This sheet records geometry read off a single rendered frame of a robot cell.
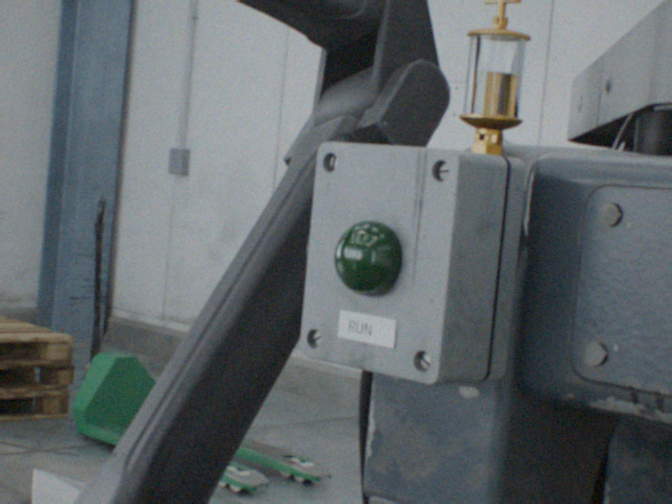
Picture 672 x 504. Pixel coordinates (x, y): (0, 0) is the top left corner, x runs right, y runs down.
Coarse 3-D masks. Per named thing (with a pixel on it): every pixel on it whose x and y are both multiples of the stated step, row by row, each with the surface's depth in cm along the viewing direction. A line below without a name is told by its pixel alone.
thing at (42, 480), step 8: (40, 472) 106; (48, 472) 106; (40, 480) 106; (48, 480) 105; (56, 480) 105; (64, 480) 105; (72, 480) 105; (32, 488) 107; (40, 488) 106; (48, 488) 105; (56, 488) 104; (64, 488) 103; (72, 488) 102; (80, 488) 104; (32, 496) 107; (40, 496) 106; (48, 496) 105; (56, 496) 104; (64, 496) 103; (72, 496) 102
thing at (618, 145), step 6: (630, 114) 80; (636, 114) 80; (630, 120) 80; (636, 120) 80; (624, 126) 80; (630, 126) 80; (624, 132) 80; (504, 138) 64; (618, 138) 80; (624, 138) 80; (618, 144) 80
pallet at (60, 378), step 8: (0, 344) 681; (0, 368) 616; (8, 368) 619; (16, 368) 622; (24, 368) 666; (32, 368) 669; (40, 368) 644; (48, 368) 640; (56, 368) 640; (64, 368) 644; (72, 368) 647; (0, 376) 655; (8, 376) 659; (16, 376) 662; (24, 376) 666; (32, 376) 670; (40, 376) 644; (48, 376) 639; (56, 376) 641; (64, 376) 644; (72, 376) 648; (32, 384) 637; (40, 384) 640; (48, 384) 639; (56, 384) 641; (64, 384) 645; (0, 392) 617; (8, 392) 620
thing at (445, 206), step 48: (336, 144) 51; (336, 192) 51; (384, 192) 49; (432, 192) 48; (480, 192) 48; (336, 240) 51; (432, 240) 48; (480, 240) 48; (336, 288) 51; (432, 288) 48; (480, 288) 49; (336, 336) 51; (432, 336) 48; (480, 336) 49; (432, 384) 48
